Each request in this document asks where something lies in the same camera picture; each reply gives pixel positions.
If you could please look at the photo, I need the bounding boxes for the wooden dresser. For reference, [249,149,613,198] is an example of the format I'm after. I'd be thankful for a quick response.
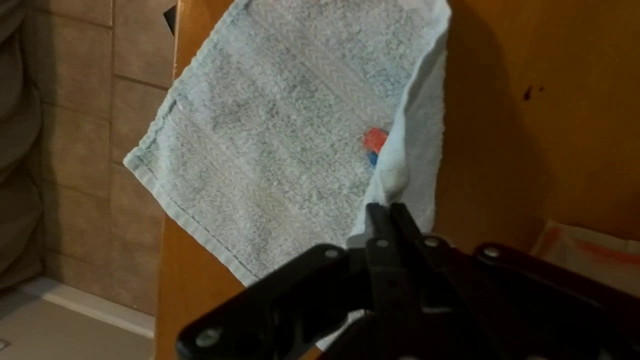
[155,0,640,360]

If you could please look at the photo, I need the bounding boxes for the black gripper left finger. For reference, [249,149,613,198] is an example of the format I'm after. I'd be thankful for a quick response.
[177,201,424,360]

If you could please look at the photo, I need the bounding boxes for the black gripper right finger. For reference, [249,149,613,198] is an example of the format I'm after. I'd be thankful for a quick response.
[388,201,640,360]

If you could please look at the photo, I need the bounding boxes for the white paper card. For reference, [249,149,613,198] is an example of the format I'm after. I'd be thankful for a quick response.
[529,219,640,299]

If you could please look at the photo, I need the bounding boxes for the white paper sheet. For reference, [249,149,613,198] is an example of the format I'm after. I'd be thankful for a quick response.
[122,0,454,289]

